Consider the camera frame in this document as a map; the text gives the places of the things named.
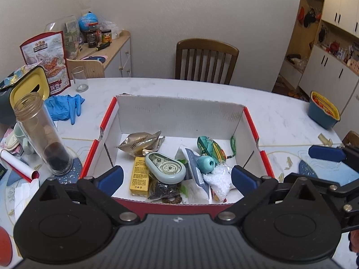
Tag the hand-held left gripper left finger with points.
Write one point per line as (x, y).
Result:
(110, 180)

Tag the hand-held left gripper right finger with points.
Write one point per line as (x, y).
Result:
(242, 179)

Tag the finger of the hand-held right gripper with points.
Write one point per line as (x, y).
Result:
(326, 153)
(340, 196)

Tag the bag of white beads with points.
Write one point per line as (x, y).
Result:
(218, 180)

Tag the small yellow box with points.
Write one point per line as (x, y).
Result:
(139, 179)

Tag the teal silicone toy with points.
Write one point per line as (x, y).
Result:
(206, 164)

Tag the silver foil packet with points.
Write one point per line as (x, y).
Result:
(137, 144)

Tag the green painted fish ornament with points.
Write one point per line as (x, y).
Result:
(210, 147)

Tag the bag of black beads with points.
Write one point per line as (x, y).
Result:
(164, 190)

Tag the pale green correction tape dispenser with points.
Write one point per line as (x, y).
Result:
(167, 168)

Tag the red cardboard box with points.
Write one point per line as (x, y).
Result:
(179, 117)

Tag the person's right hand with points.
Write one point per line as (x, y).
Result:
(354, 238)

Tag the small beige rubber piece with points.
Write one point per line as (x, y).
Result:
(330, 143)

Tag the beige rubber tube piece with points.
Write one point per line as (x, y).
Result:
(322, 138)

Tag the brown wooden chair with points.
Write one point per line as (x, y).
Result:
(352, 137)

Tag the blue white printed table mat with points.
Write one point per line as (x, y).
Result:
(291, 151)

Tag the blue dotted coaster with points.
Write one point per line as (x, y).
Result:
(75, 171)

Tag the blue and yellow strainer basket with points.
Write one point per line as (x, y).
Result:
(319, 116)

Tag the pile of strawberries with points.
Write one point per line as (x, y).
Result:
(319, 102)

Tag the white floor cabinet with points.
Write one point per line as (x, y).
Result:
(328, 81)

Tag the tall clear glass bottle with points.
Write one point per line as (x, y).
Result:
(45, 134)

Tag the crumpled white paper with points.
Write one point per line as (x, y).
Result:
(26, 196)

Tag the blue nitrile glove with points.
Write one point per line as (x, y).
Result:
(63, 106)

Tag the rolled white paper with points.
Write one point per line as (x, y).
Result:
(18, 165)

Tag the pale green mug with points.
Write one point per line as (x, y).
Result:
(23, 141)

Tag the clear drinking glass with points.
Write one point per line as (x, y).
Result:
(80, 80)

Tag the red teapot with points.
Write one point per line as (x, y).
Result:
(334, 46)

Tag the left wooden chair back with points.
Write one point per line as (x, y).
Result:
(89, 68)

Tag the dark blue pad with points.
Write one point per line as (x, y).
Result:
(95, 58)

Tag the red round object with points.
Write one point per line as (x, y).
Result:
(5, 246)

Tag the yellow lidded grey container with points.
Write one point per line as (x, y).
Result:
(25, 89)

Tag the white wooden sideboard cabinet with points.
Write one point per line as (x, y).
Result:
(124, 56)

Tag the black yellow screwdriver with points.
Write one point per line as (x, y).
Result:
(102, 46)

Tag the black hanging bag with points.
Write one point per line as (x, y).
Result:
(310, 18)

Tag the dark wooden dining chair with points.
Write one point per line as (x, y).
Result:
(207, 46)

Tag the red white snack bag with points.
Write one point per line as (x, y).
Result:
(45, 58)

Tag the red hanging bag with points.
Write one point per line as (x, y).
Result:
(301, 16)

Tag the colourful candy packets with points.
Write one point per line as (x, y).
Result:
(16, 75)

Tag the dark glass jar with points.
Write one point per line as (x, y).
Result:
(92, 38)

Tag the orange label jar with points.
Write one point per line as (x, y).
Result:
(106, 36)

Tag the clear decorative plant box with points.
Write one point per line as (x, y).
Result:
(72, 37)

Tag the clear plastic bag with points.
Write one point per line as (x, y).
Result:
(115, 29)

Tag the blue globe toy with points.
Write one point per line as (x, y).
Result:
(88, 21)

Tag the white wall cabinet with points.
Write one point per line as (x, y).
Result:
(342, 2)

